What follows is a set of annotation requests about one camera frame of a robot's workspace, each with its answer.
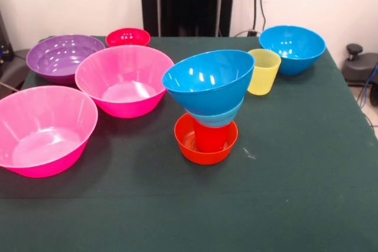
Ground large blue bowl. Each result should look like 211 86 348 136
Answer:
161 50 256 116
259 25 327 76

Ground stack of small blue bowls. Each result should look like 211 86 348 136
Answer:
188 95 246 129

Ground red cup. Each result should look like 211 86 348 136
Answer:
194 123 233 153

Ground orange bowl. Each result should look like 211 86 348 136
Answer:
174 112 239 166

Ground small crimson bowl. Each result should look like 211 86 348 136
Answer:
105 27 151 48

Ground large pink bowl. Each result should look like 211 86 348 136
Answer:
0 85 99 179
74 45 175 119

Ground purple bowl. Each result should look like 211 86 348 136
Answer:
25 34 106 85

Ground yellow cup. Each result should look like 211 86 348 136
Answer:
247 48 282 96

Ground dark green table cloth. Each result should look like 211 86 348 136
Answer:
0 35 378 252

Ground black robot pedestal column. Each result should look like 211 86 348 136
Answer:
136 0 239 38

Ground black pedestal foot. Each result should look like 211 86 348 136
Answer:
342 43 378 87
0 48 30 90

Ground blue cable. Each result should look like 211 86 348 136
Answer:
359 63 378 108

